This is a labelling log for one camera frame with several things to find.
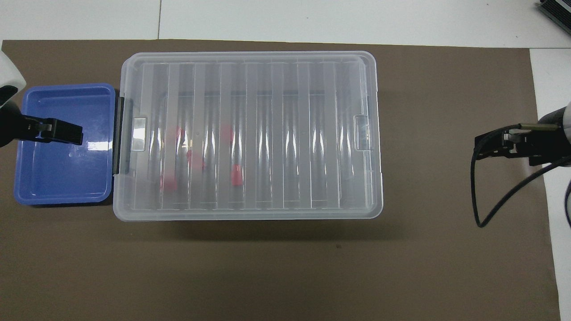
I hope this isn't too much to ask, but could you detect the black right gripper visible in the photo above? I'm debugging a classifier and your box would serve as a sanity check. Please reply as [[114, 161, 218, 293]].
[[477, 129, 571, 168]]

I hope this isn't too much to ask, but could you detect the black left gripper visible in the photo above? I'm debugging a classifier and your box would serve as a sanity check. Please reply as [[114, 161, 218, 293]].
[[0, 103, 83, 148]]

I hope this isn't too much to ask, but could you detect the clear ribbed box lid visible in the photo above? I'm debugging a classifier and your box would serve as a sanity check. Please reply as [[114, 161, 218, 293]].
[[112, 50, 384, 221]]

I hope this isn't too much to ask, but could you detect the blue plastic tray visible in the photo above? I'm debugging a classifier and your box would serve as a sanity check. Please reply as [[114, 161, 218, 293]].
[[13, 83, 116, 206]]

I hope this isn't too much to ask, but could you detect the clear plastic storage box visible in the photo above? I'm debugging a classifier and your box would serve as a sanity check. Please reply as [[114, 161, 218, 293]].
[[114, 53, 383, 220]]

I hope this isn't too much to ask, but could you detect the dark grey ribbed device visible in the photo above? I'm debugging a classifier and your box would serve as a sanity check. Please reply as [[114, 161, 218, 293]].
[[538, 0, 571, 23]]

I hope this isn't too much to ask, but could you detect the brown table mat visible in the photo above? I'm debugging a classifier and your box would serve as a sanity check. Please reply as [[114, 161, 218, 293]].
[[0, 39, 561, 321]]

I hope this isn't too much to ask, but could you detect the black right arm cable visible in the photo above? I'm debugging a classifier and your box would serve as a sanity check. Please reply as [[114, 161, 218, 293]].
[[473, 125, 571, 228]]

